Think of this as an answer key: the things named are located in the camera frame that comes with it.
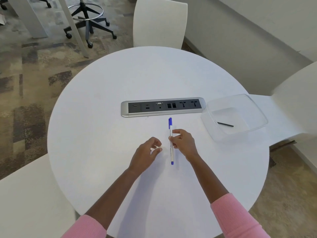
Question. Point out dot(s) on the black pen refill stick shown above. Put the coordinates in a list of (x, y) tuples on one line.
[(225, 124)]

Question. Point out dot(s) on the white pen with blue cap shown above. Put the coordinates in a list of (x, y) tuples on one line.
[(170, 141)]

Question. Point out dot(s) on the white table leg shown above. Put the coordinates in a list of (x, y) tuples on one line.
[(29, 17), (73, 27)]

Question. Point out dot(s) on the person's right forearm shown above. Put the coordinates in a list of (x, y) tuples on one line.
[(223, 200)]

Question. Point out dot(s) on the person's left hand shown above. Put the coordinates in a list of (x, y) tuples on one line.
[(143, 156)]

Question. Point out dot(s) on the clear plastic container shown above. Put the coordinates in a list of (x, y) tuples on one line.
[(234, 118)]

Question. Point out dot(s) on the silver table power socket strip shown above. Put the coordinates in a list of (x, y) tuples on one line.
[(163, 107)]

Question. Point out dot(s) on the black chair base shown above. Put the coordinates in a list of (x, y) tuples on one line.
[(24, 1)]

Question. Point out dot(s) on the black swivel stool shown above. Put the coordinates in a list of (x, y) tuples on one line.
[(90, 21)]

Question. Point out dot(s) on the white chair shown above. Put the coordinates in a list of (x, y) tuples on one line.
[(32, 198), (159, 22), (287, 106)]

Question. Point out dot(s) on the person's left thumb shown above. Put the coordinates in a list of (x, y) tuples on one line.
[(156, 151)]

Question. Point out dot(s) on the person's right thumb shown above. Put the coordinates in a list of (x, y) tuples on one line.
[(177, 131)]

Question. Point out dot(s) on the person's left forearm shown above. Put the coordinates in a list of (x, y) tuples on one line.
[(104, 205)]

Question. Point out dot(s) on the person's right hand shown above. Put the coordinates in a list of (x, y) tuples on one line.
[(186, 146)]

